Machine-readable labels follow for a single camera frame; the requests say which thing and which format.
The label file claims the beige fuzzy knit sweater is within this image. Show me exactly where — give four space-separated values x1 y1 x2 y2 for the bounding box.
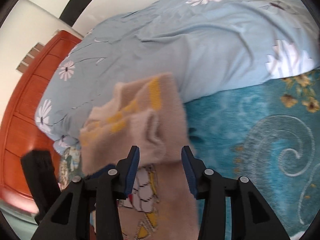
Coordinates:
79 73 199 239

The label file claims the light blue floral duvet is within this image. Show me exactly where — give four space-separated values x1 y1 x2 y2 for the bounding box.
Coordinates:
35 0 319 150

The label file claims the orange wooden headboard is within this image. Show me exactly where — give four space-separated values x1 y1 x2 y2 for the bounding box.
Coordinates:
1 30 80 213

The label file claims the teal floral bed sheet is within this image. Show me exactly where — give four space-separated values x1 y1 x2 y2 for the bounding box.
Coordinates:
58 69 320 240

